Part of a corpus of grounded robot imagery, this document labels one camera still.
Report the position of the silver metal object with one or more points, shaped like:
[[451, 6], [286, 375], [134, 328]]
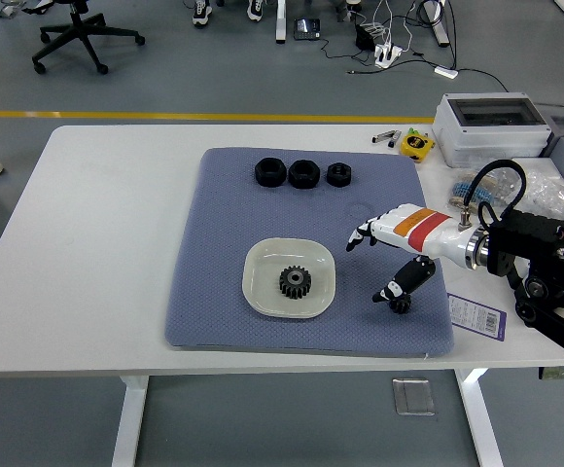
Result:
[[12, 9]]

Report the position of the black desk phone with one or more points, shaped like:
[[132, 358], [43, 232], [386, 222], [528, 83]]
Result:
[[307, 29]]

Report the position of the small black gear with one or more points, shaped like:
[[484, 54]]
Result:
[[402, 306]]

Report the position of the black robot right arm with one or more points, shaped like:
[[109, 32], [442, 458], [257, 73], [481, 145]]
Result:
[[530, 243]]

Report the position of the small black hex nut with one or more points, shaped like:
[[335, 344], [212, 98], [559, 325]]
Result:
[[339, 175]]

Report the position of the metal floor socket plate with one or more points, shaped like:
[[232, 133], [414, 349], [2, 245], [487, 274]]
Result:
[[413, 396]]

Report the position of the white power adapter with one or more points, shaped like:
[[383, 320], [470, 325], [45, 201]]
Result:
[[446, 72]]

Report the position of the clear bag of white parts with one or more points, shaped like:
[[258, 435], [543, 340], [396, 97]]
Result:
[[554, 194]]

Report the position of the purple-edged label card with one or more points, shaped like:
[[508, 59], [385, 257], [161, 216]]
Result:
[[476, 316]]

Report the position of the large black gear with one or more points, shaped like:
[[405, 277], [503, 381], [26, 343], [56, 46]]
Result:
[[294, 283]]

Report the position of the person's black-white shoe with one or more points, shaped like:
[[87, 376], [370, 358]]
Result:
[[256, 10], [202, 12]]

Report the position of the white square plate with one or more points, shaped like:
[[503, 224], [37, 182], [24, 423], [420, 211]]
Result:
[[262, 272]]

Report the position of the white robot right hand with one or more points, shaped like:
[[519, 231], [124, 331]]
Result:
[[428, 228]]

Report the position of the grey-blue textured mat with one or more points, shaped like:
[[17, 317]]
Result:
[[223, 272]]

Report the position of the white table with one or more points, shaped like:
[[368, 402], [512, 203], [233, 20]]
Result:
[[92, 243]]

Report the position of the large black hex nut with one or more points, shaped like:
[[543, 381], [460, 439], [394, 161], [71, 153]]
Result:
[[304, 174], [270, 173]]

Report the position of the yellow tape measure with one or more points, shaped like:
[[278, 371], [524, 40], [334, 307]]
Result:
[[415, 147]]

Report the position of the white power strip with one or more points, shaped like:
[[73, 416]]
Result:
[[388, 54]]

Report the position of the black office chair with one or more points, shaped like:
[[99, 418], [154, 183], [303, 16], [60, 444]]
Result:
[[80, 29]]

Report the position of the black and silver pen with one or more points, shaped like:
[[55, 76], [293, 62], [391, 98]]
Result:
[[383, 137]]

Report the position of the short black and silver tool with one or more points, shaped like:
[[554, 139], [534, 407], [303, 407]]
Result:
[[395, 139]]

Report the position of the grey electrical enclosure box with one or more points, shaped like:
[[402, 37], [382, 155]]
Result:
[[491, 131]]

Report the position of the bag of resistors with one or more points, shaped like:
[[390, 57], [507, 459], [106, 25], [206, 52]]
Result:
[[462, 192]]

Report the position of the black power box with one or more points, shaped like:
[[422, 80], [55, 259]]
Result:
[[365, 36]]

